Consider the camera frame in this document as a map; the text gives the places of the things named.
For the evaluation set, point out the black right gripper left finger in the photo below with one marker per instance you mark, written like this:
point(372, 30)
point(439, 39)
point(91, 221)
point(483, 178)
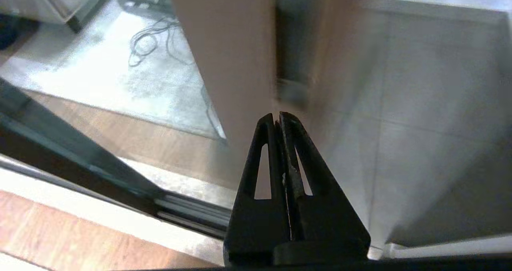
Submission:
point(256, 223)

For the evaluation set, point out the brown framed sliding glass door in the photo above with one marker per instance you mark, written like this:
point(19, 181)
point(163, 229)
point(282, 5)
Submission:
point(228, 63)

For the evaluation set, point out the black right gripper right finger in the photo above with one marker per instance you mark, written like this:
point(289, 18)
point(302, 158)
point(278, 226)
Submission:
point(332, 223)

